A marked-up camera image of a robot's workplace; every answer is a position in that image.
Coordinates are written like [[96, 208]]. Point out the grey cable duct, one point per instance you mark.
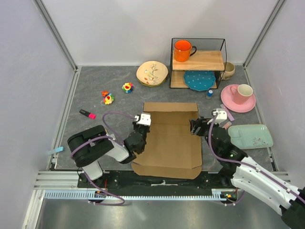
[[93, 195]]

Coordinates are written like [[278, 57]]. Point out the blue small bottle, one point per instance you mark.
[[209, 94]]

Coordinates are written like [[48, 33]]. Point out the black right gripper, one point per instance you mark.
[[199, 122]]

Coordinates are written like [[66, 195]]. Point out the pink saucer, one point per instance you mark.
[[227, 100]]

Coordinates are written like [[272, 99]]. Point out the brown cardboard box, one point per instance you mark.
[[171, 150]]

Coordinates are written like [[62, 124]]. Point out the pink cup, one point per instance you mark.
[[241, 93]]

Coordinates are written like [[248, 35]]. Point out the orange mug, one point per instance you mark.
[[183, 50]]

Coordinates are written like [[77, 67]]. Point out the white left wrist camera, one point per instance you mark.
[[143, 119]]

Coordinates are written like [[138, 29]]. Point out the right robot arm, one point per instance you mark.
[[244, 173]]

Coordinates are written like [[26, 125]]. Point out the blue dotted plate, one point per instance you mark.
[[199, 80]]

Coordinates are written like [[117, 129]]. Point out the light blue highlighter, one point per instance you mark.
[[56, 150]]

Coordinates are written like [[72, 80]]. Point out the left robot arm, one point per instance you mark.
[[88, 146]]

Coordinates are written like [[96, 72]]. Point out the mint green square plate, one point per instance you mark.
[[250, 136]]

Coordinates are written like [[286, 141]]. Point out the black wire wooden shelf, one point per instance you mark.
[[209, 54]]

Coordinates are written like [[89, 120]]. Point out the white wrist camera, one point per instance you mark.
[[220, 115], [143, 119]]

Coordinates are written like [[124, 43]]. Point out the yellow flower keychain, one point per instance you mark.
[[108, 99]]

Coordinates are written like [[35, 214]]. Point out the small orange toy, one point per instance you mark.
[[104, 93]]

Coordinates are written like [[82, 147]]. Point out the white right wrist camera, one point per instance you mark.
[[220, 115]]

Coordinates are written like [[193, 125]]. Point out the rainbow flower plush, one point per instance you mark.
[[128, 87]]

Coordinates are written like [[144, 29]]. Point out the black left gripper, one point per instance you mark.
[[136, 125]]

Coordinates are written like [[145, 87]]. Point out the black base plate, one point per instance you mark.
[[116, 179]]

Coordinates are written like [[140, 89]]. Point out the pink black highlighter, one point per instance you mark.
[[87, 114]]

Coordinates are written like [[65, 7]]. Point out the beige ceramic cup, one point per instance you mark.
[[229, 70]]

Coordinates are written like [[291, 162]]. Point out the peach highlighter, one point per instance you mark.
[[227, 125]]

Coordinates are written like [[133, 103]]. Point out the cream bird plate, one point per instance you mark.
[[152, 73]]

